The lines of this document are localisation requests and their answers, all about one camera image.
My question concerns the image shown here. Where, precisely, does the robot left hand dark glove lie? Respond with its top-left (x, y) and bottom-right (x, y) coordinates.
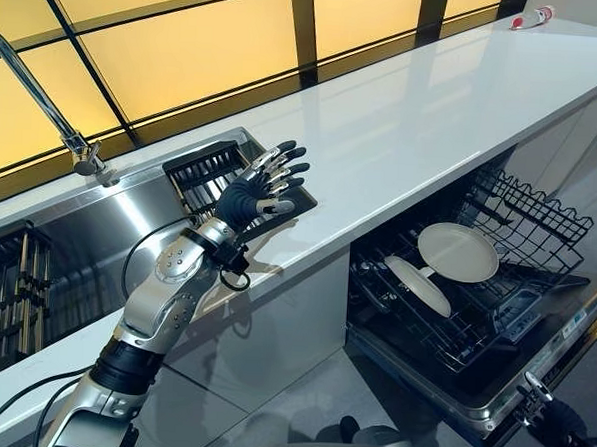
top-left (214, 135), bottom-right (313, 235)

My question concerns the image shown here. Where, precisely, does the robot right hand dark glove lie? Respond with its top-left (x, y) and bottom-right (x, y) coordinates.
top-left (514, 370), bottom-right (592, 447)

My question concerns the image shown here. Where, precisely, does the cream round plate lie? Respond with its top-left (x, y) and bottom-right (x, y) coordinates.
top-left (415, 221), bottom-right (503, 285)
top-left (381, 255), bottom-right (456, 319)

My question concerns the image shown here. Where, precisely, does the small black sink dish rack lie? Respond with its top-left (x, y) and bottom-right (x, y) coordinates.
top-left (158, 136), bottom-right (264, 227)

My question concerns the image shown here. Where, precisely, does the white sink base cabinet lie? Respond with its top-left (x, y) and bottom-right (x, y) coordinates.
top-left (132, 229), bottom-right (354, 427)

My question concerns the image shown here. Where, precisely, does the stainless steel sink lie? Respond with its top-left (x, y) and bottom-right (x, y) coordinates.
top-left (0, 113), bottom-right (324, 400)

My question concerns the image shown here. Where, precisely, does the dark framed yellow window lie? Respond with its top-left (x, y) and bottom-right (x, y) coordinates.
top-left (0, 0), bottom-right (506, 220)

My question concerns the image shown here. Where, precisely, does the chrome gooseneck faucet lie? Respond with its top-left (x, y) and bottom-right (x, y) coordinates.
top-left (0, 26), bottom-right (129, 189)

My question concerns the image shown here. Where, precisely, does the large black sink dish rack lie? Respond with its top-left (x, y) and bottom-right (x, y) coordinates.
top-left (0, 220), bottom-right (59, 367)

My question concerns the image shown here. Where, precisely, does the white tube with red cap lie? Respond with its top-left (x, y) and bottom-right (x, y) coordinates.
top-left (508, 3), bottom-right (555, 34)

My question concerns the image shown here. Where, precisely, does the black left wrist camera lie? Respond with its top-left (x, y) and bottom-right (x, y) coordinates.
top-left (183, 227), bottom-right (252, 272)

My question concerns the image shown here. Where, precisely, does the black wire dishwasher plate rack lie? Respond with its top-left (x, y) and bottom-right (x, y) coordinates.
top-left (345, 220), bottom-right (594, 383)

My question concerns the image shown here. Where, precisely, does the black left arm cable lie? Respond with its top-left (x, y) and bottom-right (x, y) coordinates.
top-left (120, 216), bottom-right (254, 308)

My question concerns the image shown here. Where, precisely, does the black wire wavy-rimmed dishwasher rack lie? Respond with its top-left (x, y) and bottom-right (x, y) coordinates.
top-left (457, 159), bottom-right (597, 253)

